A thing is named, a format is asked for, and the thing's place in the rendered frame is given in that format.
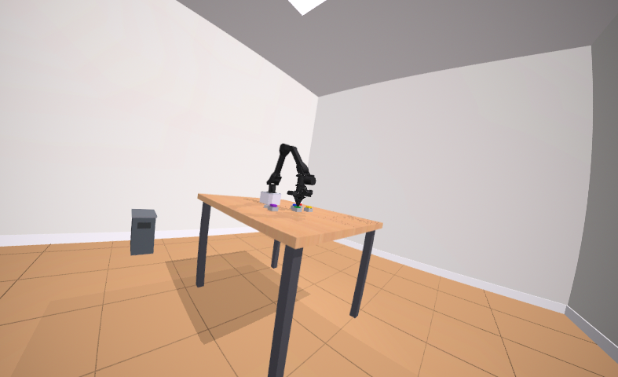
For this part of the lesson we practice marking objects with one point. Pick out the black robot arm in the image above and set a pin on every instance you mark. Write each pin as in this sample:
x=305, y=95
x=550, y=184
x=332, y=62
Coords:
x=301, y=167

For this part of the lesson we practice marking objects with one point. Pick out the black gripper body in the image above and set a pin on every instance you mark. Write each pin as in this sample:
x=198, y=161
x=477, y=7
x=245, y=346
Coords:
x=296, y=193

